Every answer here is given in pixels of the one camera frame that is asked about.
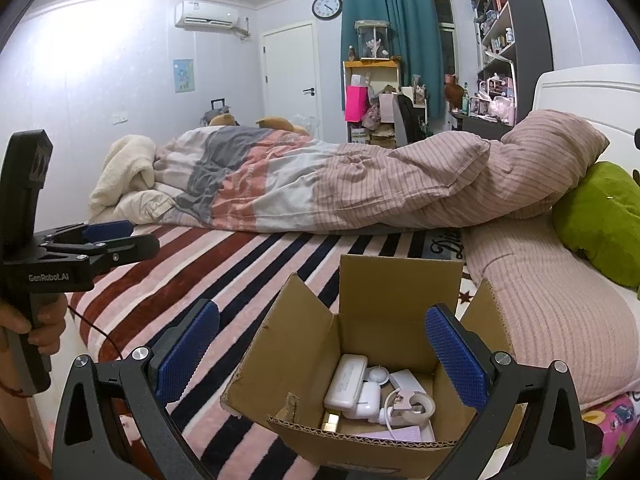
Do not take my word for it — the tall bookshelf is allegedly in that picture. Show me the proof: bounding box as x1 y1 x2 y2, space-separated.
470 0 554 127

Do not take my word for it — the round wall clock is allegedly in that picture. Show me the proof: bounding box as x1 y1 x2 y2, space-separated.
312 0 344 21

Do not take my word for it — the white air conditioner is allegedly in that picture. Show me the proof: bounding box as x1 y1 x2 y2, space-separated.
174 0 240 31

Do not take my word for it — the blue wall poster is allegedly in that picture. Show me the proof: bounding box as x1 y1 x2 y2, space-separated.
173 58 195 94

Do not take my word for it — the small white box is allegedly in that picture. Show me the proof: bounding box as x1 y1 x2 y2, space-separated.
389 370 426 396

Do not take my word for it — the teal curtain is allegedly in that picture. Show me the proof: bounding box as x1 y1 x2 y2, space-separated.
341 0 446 122

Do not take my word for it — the dark suitcase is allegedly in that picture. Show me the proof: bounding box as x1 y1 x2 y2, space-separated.
201 99 236 127

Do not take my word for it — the white rectangular case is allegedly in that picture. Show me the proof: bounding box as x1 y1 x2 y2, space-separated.
323 354 370 410

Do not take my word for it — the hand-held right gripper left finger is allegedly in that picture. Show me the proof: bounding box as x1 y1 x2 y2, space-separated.
50 299 222 480

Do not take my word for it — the light purple carton box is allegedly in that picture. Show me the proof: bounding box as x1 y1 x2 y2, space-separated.
384 425 436 444

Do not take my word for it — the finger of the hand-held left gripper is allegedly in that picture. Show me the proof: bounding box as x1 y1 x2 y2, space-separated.
41 233 162 276
35 219 134 247

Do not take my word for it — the pink striped pillow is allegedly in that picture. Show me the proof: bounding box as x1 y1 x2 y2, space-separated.
462 210 640 412

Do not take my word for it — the person's left forearm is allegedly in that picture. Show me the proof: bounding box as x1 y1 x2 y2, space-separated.
0 336 57 467

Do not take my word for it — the white door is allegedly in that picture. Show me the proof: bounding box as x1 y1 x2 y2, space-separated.
262 21 321 137

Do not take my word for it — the thin dark cable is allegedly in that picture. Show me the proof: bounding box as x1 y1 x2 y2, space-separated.
64 302 124 362

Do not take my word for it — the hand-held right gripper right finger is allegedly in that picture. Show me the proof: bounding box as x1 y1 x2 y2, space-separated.
424 303 589 480

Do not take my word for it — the cream fleece blanket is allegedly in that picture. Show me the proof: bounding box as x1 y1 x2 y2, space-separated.
89 134 174 224

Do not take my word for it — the pink grey striped duvet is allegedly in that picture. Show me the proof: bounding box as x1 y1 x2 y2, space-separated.
152 110 612 234

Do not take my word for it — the brown round object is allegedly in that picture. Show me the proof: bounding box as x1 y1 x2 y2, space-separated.
444 80 466 111

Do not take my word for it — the colourful printed sheet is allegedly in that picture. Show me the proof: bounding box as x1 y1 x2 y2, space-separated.
580 392 640 477

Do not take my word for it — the person's left hand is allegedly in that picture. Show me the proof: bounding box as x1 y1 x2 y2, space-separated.
0 294 68 357

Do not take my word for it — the brown cardboard box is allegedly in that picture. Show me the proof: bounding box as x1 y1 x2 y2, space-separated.
220 254 527 479

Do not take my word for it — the glass display case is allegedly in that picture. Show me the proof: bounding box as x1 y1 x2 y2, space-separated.
355 20 391 61

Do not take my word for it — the white charger with cable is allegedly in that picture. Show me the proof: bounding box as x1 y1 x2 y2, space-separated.
382 389 436 429

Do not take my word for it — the bright pink bag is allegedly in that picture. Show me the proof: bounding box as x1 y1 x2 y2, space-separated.
345 85 369 124

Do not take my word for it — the white earbuds case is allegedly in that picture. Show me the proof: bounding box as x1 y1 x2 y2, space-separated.
345 382 384 419

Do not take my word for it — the white headboard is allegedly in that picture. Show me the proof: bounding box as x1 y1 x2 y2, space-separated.
530 64 640 162

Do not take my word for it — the green plush pillow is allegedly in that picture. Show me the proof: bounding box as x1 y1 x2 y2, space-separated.
551 161 640 289

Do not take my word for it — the yellow shelf cabinet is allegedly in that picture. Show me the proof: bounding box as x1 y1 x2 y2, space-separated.
343 59 404 144

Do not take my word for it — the window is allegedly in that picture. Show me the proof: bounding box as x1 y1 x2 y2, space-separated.
434 0 459 79

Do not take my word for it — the black jacket on chair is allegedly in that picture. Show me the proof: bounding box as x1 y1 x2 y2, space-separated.
392 94 426 144

